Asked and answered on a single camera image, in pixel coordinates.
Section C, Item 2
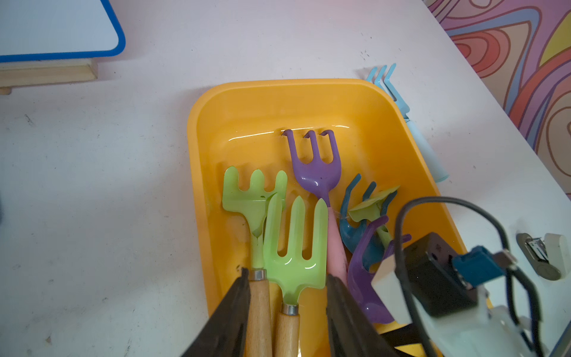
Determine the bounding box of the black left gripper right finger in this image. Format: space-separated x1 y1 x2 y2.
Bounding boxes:
326 275 398 356

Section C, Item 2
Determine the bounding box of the green fork wooden handle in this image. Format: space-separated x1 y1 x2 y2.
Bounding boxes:
263 194 328 356

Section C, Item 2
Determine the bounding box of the blue framed whiteboard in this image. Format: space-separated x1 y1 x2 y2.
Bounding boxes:
1 0 126 63

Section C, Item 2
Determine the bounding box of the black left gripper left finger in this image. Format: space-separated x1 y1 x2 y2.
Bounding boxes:
182 268 251 356

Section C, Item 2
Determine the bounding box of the yellow plastic storage tray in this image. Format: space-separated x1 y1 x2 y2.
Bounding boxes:
187 79 439 312

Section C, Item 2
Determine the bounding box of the wooden whiteboard stand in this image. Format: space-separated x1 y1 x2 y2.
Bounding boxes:
1 58 98 95

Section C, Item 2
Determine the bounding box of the green small rake wooden handle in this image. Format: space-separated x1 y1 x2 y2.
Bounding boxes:
349 185 400 222

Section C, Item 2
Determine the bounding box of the light blue hand rake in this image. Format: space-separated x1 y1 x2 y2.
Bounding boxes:
366 63 449 183

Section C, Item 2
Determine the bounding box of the purple rake pink handle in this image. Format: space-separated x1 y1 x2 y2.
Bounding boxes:
347 216 394 324
283 129 348 284

